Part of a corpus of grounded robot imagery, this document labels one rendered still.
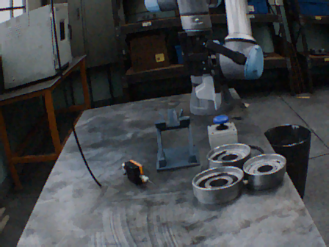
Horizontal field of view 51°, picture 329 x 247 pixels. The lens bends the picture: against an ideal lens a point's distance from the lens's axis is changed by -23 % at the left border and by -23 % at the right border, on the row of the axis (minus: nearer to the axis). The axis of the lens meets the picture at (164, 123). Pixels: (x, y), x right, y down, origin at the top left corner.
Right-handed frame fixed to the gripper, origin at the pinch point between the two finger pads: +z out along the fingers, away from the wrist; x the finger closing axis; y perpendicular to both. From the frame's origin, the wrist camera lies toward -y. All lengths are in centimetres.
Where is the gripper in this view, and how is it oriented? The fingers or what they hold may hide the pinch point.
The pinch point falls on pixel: (219, 104)
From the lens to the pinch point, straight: 107.6
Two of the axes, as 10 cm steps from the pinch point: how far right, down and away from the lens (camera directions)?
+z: 1.5, 9.4, 2.9
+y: -9.9, 1.4, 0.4
